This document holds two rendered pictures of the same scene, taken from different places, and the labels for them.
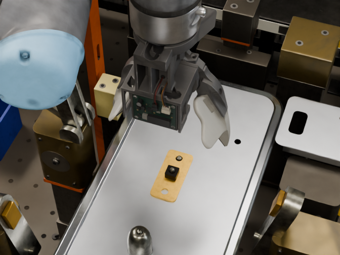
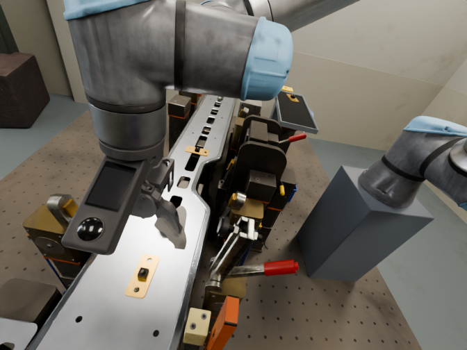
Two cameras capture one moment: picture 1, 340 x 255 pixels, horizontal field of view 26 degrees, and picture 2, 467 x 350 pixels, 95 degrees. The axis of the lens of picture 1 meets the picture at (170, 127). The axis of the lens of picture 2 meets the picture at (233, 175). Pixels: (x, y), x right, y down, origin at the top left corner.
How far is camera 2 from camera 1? 0.91 m
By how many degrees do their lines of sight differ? 88
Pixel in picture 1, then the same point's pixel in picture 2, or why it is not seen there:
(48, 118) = (238, 281)
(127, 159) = (176, 283)
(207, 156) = (111, 297)
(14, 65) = not seen: hidden behind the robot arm
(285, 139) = (26, 330)
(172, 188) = (143, 262)
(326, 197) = (17, 285)
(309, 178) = (22, 301)
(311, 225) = (48, 223)
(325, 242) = (45, 214)
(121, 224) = not seen: hidden behind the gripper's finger
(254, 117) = not seen: outside the picture
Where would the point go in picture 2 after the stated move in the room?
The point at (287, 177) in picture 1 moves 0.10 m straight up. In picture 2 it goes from (44, 299) to (19, 273)
